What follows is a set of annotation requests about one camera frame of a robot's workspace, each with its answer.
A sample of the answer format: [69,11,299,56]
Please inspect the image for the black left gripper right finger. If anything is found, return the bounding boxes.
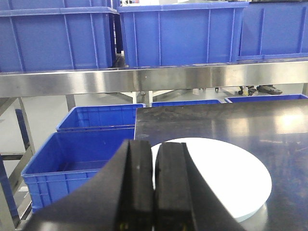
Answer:
[154,142,244,231]

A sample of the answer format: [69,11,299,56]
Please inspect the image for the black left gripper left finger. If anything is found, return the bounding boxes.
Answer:
[24,140,153,231]

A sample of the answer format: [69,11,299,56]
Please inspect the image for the light blue plate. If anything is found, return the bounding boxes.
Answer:
[150,137,272,223]

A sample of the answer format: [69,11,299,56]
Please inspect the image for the blue crate on shelf middle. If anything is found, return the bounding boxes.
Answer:
[117,1,249,67]

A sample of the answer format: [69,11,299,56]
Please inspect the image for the blue crate on shelf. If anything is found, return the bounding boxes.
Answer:
[117,1,249,67]
[0,0,117,72]
[238,1,308,61]

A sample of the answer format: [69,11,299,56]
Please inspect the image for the blue crate on shelf left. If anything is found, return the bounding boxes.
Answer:
[0,0,117,72]

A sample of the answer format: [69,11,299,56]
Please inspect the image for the blue crate on shelf right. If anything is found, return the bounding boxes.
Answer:
[238,1,308,61]

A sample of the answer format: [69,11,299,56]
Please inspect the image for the blue floor crate near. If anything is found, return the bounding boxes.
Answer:
[21,128,135,213]

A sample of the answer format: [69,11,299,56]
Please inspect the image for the blue floor crate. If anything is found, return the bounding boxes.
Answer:
[225,94,308,103]
[21,128,135,213]
[152,100,221,107]
[56,103,145,132]

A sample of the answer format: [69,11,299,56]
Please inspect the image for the blue floor crate behind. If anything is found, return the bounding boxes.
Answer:
[56,103,145,132]

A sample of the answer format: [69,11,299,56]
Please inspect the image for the blue floor crate middle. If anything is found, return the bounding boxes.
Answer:
[152,100,221,107]

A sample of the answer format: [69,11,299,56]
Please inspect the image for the person's shoes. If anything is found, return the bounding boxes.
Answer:
[247,85,282,95]

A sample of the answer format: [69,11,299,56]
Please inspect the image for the blue floor crate right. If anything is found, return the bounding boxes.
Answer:
[225,94,308,103]

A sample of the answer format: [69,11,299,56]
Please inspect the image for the white metal frame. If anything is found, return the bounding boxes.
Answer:
[119,90,173,106]

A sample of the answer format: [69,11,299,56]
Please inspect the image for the steel shelf leg frame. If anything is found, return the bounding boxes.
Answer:
[0,95,75,231]

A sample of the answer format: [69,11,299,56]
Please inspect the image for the stainless steel shelf rail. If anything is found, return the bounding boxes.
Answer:
[0,59,308,98]

